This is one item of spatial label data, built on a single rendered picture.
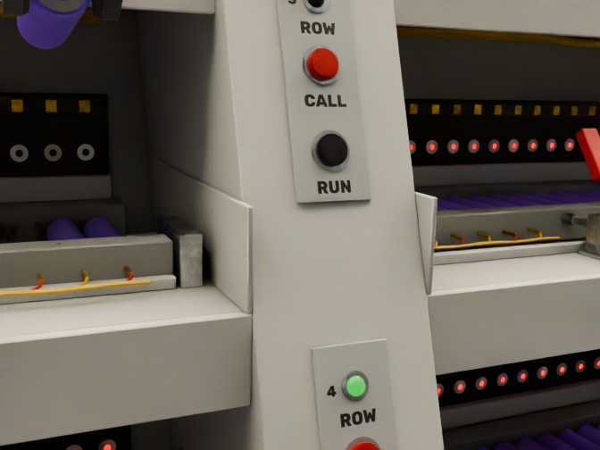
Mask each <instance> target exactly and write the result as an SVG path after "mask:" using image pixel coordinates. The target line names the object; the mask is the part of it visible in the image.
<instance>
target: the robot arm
mask: <svg viewBox="0 0 600 450"><path fill-rule="evenodd" d="M122 1H123V0H91V3H92V10H93V15H94V16H96V17H97V18H98V19H100V21H117V20H118V19H119V16H120V12H121V5H122ZM2 9H3V15H5V16H22V15H24V14H26V13H28V12H29V0H2Z"/></svg>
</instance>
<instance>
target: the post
mask: <svg viewBox="0 0 600 450"><path fill-rule="evenodd" d="M350 5H351V14H352V22H353V30H354V46H355V54H356V62H357V70H358V79H359V88H360V96H361V104H362V120H363V128H364V136H365V145H366V154H367V162H368V170H369V179H370V187H371V200H362V201H344V202H324V203H305V204H298V203H297V202H296V187H295V178H294V169H293V160H292V150H291V141H290V132H289V123H288V106H287V97H286V88H285V78H284V69H283V60H282V51H281V42H280V33H279V16H278V6H277V0H215V13H214V14H204V13H189V12H161V11H146V10H136V15H137V36H138V47H139V59H140V70H141V80H142V92H143V103H144V114H145V125H146V147H147V158H148V169H149V180H150V191H151V203H152V214H153V224H154V232H155V204H154V160H159V161H161V162H163V163H166V164H168V165H170V166H171V167H173V168H176V169H178V170H180V171H183V172H185V173H186V174H188V175H190V176H192V177H194V178H196V179H199V180H201V181H203V182H204V183H206V184H208V185H210V186H212V187H214V188H217V189H219V190H220V191H222V192H224V193H226V194H228V195H230V196H233V197H235V198H236V199H238V200H240V201H242V202H244V203H246V204H249V205H251V206H253V208H254V261H253V312H252V315H253V321H252V386H251V404H250V405H248V406H243V407H237V408H231V409H226V410H220V411H215V412H204V413H199V414H193V415H188V416H182V417H176V418H170V419H169V423H170V435H171V450H178V448H179V447H182V448H183V450H321V441H320V431H319V422H318V413H317V404H316V395H315V386H314V376H313V359H312V348H317V347H324V346H336V345H343V344H350V343H357V342H363V341H371V340H377V339H384V338H385V339H386V340H387V351H388V359H389V368H390V377H391V385H392V393H393V401H394V410H395V418H396V434H397V443H398V450H444V444H443V436H442V428H441V420H440V412H439V404H438V389H437V381H436V373H435V365H434V357H433V349H432V341H431V334H430V325H429V310H428V302H427V295H426V287H425V279H424V270H423V262H422V255H421V240H420V232H419V223H418V216H417V208H416V200H415V192H414V184H413V169H412V161H411V153H410V145H409V137H408V129H407V121H406V113H405V105H404V91H403V82H402V74H401V66H400V58H399V51H398V43H397V34H396V19H395V12H394V4H393V0H350Z"/></svg>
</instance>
